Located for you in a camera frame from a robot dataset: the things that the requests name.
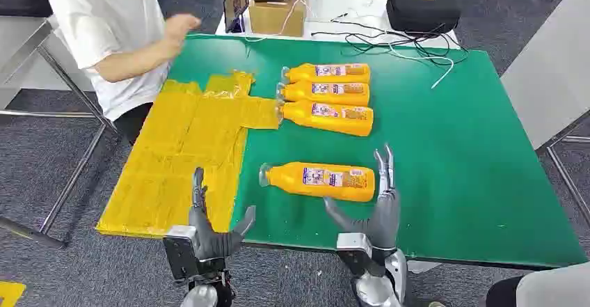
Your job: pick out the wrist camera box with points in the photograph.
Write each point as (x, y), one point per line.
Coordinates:
(355, 249)
(179, 254)

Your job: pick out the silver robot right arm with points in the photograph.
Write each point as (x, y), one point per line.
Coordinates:
(375, 293)

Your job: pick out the tablet on stand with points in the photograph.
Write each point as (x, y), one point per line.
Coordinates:
(236, 3)

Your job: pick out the brown cardboard box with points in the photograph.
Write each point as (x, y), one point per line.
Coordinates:
(272, 19)

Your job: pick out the steel frame table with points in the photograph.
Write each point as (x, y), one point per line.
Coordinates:
(18, 42)

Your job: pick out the yellow plastic sheet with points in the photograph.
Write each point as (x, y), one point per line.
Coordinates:
(184, 134)

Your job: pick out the white table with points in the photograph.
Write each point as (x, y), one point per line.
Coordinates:
(350, 0)

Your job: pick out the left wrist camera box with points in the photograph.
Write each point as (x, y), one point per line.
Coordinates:
(179, 254)

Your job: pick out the green table mat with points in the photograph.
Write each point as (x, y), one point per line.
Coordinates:
(438, 157)

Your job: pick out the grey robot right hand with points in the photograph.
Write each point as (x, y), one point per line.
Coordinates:
(386, 226)

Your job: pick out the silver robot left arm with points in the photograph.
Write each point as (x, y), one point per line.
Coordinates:
(200, 298)

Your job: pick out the person's right hand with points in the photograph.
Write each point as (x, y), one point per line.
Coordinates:
(181, 27)

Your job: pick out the grey side table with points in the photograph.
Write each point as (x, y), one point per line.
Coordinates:
(548, 79)

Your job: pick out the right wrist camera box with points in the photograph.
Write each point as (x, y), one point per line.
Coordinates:
(355, 249)

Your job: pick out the person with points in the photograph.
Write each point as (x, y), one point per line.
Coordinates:
(101, 14)

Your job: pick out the grey and black cloth object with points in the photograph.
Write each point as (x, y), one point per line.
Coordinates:
(553, 288)

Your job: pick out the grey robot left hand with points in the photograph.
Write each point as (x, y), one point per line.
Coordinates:
(214, 242)

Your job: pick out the orange drink bottle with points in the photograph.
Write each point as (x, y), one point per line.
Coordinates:
(299, 92)
(302, 116)
(288, 179)
(299, 73)

